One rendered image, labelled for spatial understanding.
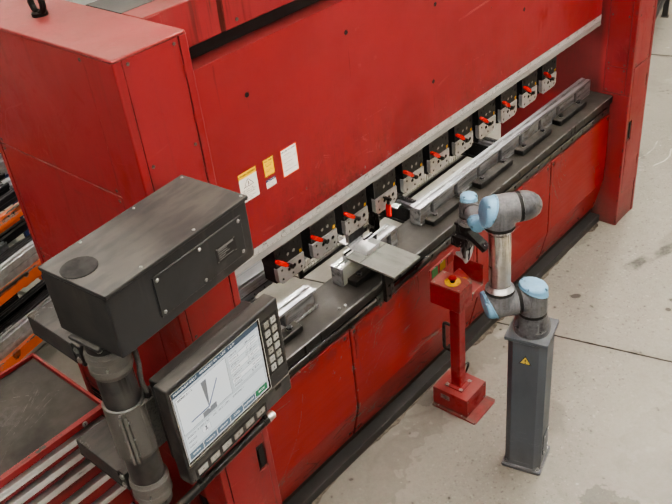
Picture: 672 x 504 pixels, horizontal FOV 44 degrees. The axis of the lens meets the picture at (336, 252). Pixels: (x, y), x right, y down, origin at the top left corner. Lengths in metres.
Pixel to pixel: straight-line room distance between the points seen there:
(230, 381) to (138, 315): 0.43
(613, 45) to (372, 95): 2.07
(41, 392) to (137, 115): 1.35
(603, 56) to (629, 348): 1.68
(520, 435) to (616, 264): 1.73
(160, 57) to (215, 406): 0.96
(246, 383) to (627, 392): 2.45
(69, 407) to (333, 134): 1.40
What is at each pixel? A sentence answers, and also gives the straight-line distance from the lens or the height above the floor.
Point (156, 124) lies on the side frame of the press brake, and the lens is 2.37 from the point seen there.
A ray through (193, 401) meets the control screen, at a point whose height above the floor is 1.50.
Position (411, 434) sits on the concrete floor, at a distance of 4.16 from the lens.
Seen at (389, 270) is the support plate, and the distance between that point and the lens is 3.48.
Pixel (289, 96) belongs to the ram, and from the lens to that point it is 3.02.
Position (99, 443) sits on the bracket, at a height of 1.21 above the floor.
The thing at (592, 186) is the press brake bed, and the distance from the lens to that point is 5.34.
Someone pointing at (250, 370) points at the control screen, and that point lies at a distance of 2.43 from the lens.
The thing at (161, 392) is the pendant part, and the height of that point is 1.59.
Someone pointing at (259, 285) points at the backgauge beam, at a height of 0.92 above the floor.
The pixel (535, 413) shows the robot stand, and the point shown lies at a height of 0.38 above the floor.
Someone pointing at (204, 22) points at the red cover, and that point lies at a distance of 2.68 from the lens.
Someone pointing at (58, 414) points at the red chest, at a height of 0.98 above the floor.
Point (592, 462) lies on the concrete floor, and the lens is 4.09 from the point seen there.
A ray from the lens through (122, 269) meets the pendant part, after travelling 2.04.
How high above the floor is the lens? 3.05
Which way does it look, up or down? 34 degrees down
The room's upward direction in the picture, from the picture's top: 7 degrees counter-clockwise
